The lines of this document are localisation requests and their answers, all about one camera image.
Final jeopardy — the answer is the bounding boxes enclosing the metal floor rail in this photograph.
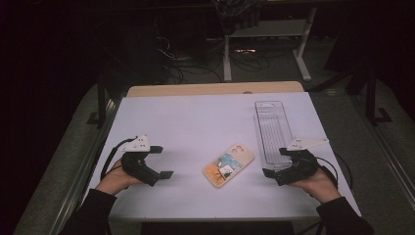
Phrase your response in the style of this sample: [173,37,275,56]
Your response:
[350,96,415,210]
[48,97,122,235]

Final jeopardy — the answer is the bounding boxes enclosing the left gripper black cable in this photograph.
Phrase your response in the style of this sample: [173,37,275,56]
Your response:
[100,136,138,181]

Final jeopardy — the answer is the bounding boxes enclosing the tangle of floor cables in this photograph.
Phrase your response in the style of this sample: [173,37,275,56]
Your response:
[156,34,272,84]

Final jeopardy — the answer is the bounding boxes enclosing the wooden table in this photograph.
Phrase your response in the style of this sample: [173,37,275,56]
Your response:
[126,80,305,98]

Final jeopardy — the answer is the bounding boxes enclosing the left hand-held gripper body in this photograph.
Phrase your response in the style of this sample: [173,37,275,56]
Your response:
[120,135,161,188]

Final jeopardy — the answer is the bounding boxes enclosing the person's left hand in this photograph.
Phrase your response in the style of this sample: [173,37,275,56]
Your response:
[95,159,145,196]

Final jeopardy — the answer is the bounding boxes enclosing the black metal stand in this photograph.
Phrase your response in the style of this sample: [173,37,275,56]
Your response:
[364,63,394,127]
[85,73,110,130]

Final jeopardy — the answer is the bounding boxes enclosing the white metal frame desk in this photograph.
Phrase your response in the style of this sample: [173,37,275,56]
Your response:
[222,6,318,82]

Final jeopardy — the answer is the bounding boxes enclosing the clear plastic packaging tray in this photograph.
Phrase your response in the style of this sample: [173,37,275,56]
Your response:
[254,100,295,171]

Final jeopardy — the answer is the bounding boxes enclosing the person's right hand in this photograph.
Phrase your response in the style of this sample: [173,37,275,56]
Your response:
[288,167,343,204]

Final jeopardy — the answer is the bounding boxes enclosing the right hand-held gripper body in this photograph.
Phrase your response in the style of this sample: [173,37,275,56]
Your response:
[274,137,329,187]

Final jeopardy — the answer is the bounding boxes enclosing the black cable bundle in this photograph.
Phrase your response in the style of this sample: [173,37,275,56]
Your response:
[213,0,263,35]

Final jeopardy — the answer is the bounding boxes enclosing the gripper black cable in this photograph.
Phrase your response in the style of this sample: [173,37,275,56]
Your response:
[314,156,355,191]
[100,136,138,181]

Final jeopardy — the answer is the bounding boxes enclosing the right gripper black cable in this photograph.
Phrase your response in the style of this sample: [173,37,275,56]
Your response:
[314,156,355,191]

